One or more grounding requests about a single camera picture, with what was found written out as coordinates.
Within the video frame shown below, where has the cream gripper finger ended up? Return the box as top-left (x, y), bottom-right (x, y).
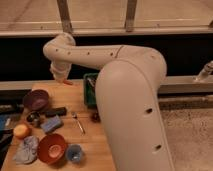
top-left (63, 75), bottom-right (68, 82)
top-left (53, 75), bottom-right (63, 83)

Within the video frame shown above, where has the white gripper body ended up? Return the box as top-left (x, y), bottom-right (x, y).
top-left (50, 61), bottom-right (71, 79)

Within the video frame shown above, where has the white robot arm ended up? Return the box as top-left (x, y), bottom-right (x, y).
top-left (43, 33), bottom-right (175, 171)

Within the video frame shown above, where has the purple bowl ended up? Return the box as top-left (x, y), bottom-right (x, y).
top-left (23, 89), bottom-right (49, 111)

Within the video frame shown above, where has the red bowl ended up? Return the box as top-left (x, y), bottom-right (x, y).
top-left (37, 133), bottom-right (67, 165)

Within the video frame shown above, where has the green plastic tray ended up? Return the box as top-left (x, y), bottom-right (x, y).
top-left (83, 73), bottom-right (98, 108)

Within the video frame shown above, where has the black rectangular block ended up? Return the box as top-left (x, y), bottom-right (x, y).
top-left (45, 107), bottom-right (67, 117)

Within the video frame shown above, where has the metal spoon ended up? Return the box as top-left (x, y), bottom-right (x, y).
top-left (71, 112), bottom-right (85, 134)

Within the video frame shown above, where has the blue sponge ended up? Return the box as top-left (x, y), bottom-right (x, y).
top-left (41, 115), bottom-right (63, 134)

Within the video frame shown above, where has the small dark metal cup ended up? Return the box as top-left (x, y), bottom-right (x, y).
top-left (26, 112), bottom-right (41, 128)

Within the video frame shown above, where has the dark red grapes bunch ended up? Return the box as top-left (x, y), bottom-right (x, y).
top-left (91, 112), bottom-right (101, 122)

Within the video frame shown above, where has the orange fruit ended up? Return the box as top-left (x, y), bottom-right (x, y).
top-left (13, 124), bottom-right (31, 139)

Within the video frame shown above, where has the small blue cup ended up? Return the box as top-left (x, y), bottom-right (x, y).
top-left (65, 144), bottom-right (83, 163)

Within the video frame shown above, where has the grey cloth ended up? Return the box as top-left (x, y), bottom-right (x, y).
top-left (13, 136), bottom-right (39, 164)

